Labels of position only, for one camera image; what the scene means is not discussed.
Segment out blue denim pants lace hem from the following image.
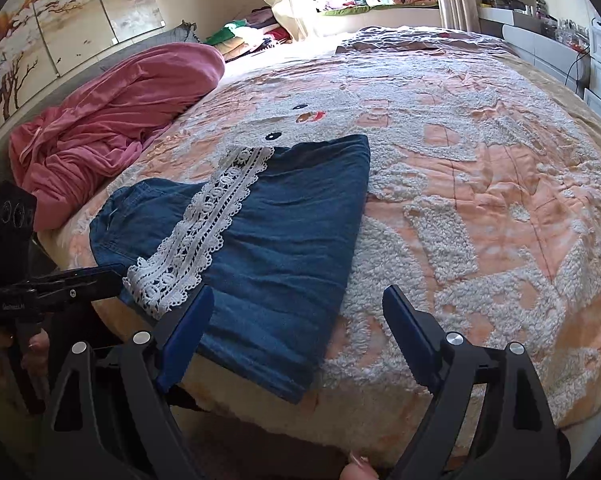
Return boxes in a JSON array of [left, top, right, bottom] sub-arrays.
[[89, 134, 371, 403]]

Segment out left hand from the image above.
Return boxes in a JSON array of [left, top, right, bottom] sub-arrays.
[[20, 330, 50, 378]]

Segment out right hand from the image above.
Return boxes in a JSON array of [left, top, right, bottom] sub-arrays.
[[339, 452, 379, 480]]

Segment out black rhinestone pillow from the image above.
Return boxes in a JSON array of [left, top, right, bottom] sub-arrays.
[[0, 181, 37, 288]]

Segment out pink crumpled blanket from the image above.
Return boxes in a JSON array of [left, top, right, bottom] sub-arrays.
[[9, 42, 226, 232]]

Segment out peach bunny bedspread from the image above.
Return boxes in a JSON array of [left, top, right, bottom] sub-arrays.
[[41, 32, 601, 462]]

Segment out pile of folded clothes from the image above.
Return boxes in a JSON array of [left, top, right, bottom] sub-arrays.
[[204, 6, 292, 62]]

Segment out purple-grey crumpled quilt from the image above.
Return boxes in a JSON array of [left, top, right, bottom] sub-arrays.
[[335, 26, 515, 55]]

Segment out clothes on window sill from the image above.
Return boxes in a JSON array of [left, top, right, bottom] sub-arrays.
[[321, 0, 439, 16]]

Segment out landscape wall painting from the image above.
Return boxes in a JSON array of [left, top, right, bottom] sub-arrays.
[[0, 0, 165, 128]]

